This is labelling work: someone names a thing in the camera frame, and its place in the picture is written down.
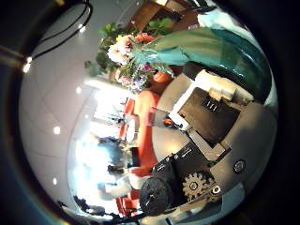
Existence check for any flower bouquet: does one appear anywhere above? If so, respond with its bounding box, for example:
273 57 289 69
83 17 275 104

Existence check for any orange vase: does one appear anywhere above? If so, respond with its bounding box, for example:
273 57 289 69
152 70 173 95

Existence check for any person in grey sweater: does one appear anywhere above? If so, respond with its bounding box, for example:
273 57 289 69
97 136 127 167

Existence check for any person in white shirt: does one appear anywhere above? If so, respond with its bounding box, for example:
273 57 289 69
97 164 142 202

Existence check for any black cable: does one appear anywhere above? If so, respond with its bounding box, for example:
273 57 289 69
32 0 94 60
39 0 90 43

